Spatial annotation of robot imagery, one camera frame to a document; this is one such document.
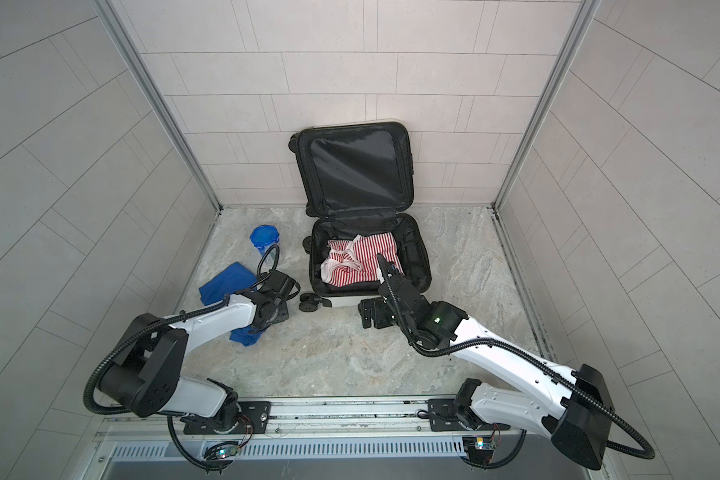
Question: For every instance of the clear jar with blue lid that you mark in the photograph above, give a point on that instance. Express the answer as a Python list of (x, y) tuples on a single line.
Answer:
[(263, 237)]

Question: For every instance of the aluminium corner profile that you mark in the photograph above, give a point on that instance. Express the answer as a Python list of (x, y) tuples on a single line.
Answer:
[(581, 22), (127, 49)]

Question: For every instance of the left green circuit board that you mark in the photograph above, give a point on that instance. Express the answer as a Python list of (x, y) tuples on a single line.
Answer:
[(224, 451)]

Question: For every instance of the blue cloth garment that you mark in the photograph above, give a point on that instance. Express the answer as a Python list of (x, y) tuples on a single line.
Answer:
[(233, 278)]

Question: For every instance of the red white striped garment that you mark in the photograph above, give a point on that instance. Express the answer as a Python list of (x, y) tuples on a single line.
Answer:
[(355, 261)]

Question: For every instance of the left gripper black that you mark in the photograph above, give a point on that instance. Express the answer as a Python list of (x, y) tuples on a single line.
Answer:
[(285, 313)]

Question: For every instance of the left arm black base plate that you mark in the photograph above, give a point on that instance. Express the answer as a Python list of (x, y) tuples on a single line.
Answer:
[(246, 417)]

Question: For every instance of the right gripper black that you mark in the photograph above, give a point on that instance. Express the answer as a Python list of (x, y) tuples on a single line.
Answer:
[(377, 304)]

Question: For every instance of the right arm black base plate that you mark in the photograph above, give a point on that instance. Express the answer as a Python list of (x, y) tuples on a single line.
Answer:
[(441, 416)]

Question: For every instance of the right green circuit board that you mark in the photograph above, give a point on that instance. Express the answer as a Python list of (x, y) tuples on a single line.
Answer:
[(478, 451)]

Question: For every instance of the open black and white suitcase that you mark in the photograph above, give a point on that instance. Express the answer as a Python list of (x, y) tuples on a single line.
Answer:
[(358, 180)]

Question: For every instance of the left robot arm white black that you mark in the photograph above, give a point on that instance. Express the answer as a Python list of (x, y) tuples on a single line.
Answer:
[(142, 375)]

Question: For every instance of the right aluminium corner profile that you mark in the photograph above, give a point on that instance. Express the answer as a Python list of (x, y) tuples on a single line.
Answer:
[(581, 22)]

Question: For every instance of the left aluminium corner profile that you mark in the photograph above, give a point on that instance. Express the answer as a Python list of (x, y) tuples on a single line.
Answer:
[(127, 49)]

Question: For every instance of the green circuit board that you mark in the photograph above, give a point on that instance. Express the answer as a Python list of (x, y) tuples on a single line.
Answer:
[(224, 451), (478, 451)]

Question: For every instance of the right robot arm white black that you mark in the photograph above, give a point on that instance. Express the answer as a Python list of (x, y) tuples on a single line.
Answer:
[(568, 406)]

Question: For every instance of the aluminium mounting rail frame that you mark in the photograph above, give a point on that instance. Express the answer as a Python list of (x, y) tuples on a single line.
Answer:
[(325, 438)]

